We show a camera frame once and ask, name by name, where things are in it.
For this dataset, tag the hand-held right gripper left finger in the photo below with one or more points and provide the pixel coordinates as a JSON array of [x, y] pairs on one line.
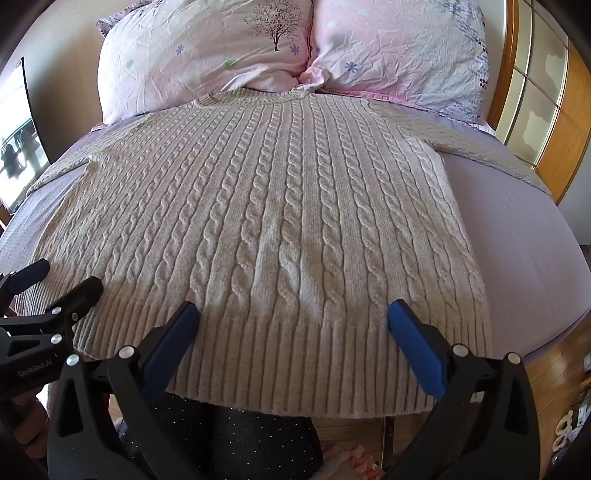
[[173, 341]]

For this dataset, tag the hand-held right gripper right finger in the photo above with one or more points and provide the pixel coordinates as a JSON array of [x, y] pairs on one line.
[[415, 344]]

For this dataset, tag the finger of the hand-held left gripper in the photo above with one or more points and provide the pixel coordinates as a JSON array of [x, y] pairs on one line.
[[81, 295], [32, 272]]

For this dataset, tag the person's left hand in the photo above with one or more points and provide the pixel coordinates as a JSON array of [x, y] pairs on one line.
[[30, 420]]

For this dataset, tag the person's dark dotted pants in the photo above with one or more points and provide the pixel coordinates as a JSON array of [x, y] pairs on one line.
[[231, 443]]

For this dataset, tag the pink white cloth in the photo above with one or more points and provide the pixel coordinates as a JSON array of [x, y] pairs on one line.
[[351, 461]]

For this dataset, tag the white plastic object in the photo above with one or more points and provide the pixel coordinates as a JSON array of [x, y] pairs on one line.
[[567, 429]]

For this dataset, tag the pink tree print pillow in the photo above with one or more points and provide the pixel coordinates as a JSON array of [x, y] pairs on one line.
[[198, 50]]

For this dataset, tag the wooden headboard with panels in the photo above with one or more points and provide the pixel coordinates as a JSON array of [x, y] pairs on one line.
[[545, 92]]

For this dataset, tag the pink flower print pillow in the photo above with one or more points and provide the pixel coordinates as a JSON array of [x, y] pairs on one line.
[[406, 50]]

